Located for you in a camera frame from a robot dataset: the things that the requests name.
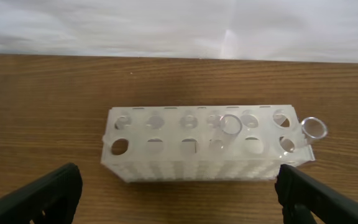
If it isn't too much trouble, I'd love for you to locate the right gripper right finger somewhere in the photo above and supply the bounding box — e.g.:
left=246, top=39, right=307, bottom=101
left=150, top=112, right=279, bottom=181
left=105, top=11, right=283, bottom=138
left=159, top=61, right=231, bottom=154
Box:
left=274, top=164, right=358, bottom=224

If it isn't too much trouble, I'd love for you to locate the white test tube rack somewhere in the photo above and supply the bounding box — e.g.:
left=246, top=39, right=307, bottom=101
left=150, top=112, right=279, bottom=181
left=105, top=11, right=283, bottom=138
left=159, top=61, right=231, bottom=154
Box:
left=100, top=105, right=316, bottom=184

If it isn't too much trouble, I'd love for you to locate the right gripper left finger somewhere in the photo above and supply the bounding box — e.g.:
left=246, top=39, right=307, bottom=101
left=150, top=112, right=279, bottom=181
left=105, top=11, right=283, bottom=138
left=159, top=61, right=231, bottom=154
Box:
left=0, top=162, right=83, bottom=224

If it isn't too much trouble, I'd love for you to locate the clear test tube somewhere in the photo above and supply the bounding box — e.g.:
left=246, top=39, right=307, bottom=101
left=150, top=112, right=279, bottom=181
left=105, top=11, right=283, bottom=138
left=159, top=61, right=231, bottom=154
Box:
left=209, top=113, right=244, bottom=154
left=280, top=116, right=329, bottom=156

